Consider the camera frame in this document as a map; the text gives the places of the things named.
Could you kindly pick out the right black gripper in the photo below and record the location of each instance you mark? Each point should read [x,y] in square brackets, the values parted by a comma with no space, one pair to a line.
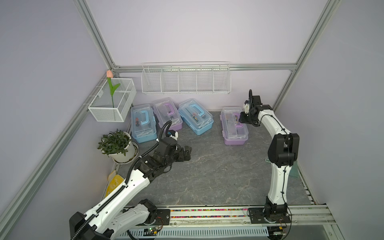
[242,120]

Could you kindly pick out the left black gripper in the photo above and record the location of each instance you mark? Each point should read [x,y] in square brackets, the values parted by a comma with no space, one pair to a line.
[181,158]

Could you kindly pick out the purple toolbox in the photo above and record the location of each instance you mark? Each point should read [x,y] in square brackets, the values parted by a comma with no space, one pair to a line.
[165,110]
[234,132]

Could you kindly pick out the blue toolbox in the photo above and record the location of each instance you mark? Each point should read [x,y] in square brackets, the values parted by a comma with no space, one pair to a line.
[196,116]
[143,123]

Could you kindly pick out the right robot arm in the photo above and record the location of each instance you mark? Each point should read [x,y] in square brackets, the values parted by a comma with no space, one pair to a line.
[282,154]

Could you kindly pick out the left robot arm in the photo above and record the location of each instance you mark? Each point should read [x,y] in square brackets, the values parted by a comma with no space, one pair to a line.
[106,220]

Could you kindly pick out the potted green plant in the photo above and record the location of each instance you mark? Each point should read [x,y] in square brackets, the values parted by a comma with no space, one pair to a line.
[119,146]

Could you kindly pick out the green dustpan brush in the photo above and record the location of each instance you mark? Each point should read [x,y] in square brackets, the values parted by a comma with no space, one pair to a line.
[295,171]

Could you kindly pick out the pink artificial tulip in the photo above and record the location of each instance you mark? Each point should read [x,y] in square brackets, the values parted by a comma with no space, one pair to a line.
[112,87]

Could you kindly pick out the white wire wall shelf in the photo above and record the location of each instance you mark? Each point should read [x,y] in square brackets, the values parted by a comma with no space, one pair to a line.
[186,78]

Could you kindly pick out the white mesh wall basket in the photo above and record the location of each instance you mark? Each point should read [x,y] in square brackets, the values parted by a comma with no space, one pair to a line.
[101,105]

